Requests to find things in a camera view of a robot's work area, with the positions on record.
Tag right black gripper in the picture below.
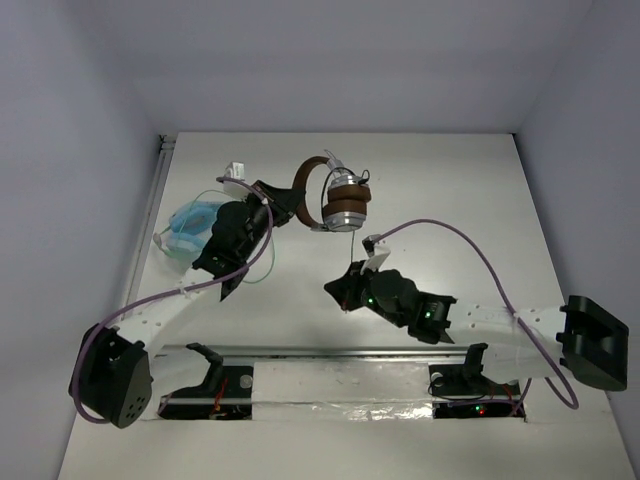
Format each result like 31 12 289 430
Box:
326 259 408 328

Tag thin black headphone cable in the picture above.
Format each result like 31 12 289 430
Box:
319 167 374 314

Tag brown silver headphones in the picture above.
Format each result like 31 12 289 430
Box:
292 150 371 233

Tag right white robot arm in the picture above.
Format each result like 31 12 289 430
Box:
324 262 629 393

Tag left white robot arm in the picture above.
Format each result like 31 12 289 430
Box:
69 181 305 429

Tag blue headphones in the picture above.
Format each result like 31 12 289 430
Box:
152 200 222 262

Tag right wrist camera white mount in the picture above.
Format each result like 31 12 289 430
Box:
360 234 391 275

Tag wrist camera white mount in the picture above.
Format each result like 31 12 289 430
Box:
360 234 391 275
217 161 249 201

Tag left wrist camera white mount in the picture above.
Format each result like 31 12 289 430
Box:
217 161 249 201

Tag aluminium rail front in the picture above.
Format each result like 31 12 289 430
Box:
149 343 476 359

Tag aluminium rail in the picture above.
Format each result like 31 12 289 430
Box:
120 134 177 306
149 343 476 359

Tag green headphone cable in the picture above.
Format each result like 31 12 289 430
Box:
159 189 277 286

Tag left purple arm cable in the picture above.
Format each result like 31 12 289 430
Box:
69 177 275 425

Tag aluminium rail left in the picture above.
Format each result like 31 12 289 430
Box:
120 134 177 306

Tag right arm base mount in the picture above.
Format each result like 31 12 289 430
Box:
427 343 526 420

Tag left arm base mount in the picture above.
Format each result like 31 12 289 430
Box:
156 342 254 421

